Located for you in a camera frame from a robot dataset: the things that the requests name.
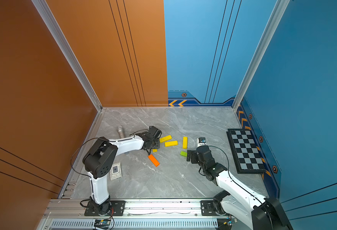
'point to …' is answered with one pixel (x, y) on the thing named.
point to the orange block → (153, 160)
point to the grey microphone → (120, 132)
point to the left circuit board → (103, 224)
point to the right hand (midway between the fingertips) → (194, 150)
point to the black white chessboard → (247, 156)
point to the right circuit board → (224, 224)
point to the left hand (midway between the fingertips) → (157, 142)
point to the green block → (183, 153)
